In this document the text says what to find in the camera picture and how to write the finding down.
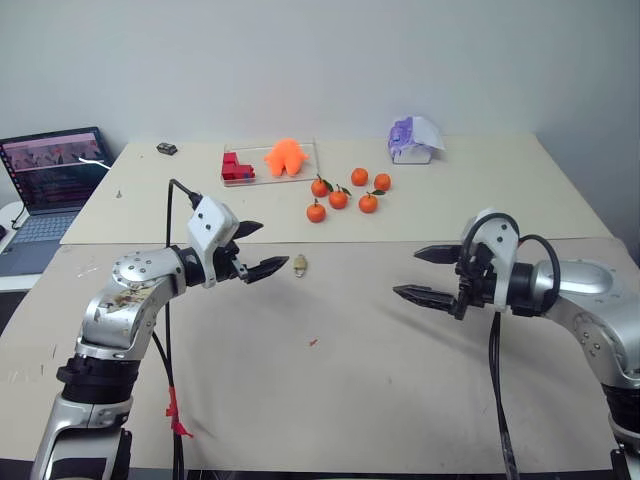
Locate red tape wrap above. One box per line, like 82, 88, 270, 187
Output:
164, 386, 195, 440

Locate orange plush toy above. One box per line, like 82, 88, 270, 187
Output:
263, 137, 311, 178

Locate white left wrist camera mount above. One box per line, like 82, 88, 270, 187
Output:
186, 195, 242, 289

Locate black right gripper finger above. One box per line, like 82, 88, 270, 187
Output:
392, 283, 459, 313
413, 243, 464, 266

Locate purple white tissue pack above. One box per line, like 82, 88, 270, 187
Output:
386, 114, 447, 166

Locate red building blocks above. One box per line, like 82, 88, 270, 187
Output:
221, 151, 258, 183

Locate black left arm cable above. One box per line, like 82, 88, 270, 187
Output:
151, 178, 204, 480

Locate clear plastic tray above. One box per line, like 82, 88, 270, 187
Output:
220, 139, 322, 189

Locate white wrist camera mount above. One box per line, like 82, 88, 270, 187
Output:
461, 207, 522, 314
186, 195, 242, 289

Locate open grey laptop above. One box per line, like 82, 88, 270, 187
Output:
0, 126, 114, 277

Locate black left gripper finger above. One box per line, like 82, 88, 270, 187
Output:
243, 255, 292, 286
233, 220, 265, 243

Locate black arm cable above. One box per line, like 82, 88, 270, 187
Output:
459, 212, 562, 480
151, 178, 204, 480

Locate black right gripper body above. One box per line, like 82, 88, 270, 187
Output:
451, 241, 497, 322

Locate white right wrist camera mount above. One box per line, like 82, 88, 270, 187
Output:
461, 207, 522, 314

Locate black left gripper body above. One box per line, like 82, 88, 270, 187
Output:
211, 241, 250, 288

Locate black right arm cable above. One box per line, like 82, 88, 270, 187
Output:
459, 212, 562, 480

